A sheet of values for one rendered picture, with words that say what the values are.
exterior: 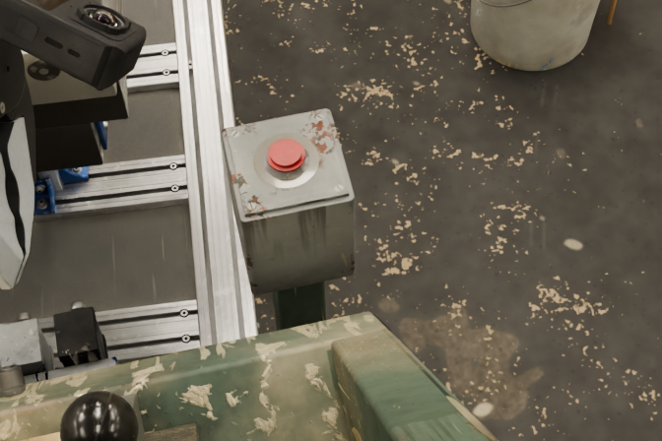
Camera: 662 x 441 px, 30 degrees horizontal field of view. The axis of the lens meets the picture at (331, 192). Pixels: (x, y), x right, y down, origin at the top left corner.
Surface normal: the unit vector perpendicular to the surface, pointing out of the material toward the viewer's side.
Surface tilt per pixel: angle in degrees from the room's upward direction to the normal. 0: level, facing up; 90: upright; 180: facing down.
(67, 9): 40
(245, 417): 35
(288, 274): 90
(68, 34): 53
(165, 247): 0
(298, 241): 90
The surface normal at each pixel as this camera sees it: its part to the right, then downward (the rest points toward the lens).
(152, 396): 0.11, 0.05
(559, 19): 0.17, 0.86
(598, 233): -0.02, -0.52
